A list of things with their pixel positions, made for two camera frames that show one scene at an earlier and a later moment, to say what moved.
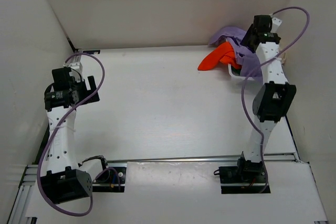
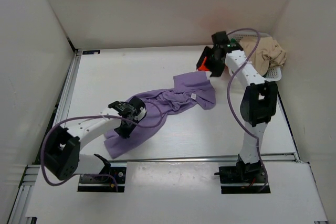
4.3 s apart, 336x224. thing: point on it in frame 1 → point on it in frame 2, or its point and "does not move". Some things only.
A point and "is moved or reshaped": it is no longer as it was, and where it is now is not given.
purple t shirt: [248, 58] is moved or reshaped
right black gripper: [248, 36] → [212, 61]
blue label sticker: [92, 52] does not move
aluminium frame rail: [23, 210] does not move
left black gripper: [85, 91] → [125, 127]
